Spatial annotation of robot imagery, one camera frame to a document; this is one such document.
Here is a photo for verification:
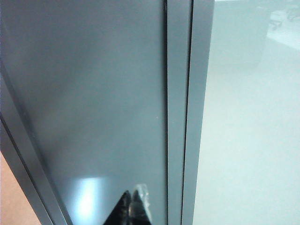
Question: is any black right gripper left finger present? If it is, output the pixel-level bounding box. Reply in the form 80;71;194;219
106;190;132;225

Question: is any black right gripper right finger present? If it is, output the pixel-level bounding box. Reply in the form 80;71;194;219
130;183;152;225

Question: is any grey door panel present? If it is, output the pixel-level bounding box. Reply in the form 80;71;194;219
0;0;169;225

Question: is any grey metal door jamb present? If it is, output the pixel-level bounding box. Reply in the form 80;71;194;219
164;0;215;225

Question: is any frosted glass panel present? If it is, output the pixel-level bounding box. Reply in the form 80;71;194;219
192;0;300;225

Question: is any office chair behind glass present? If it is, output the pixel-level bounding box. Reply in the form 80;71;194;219
267;6;300;32

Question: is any grey metal frame post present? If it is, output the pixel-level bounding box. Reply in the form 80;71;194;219
0;67;74;225

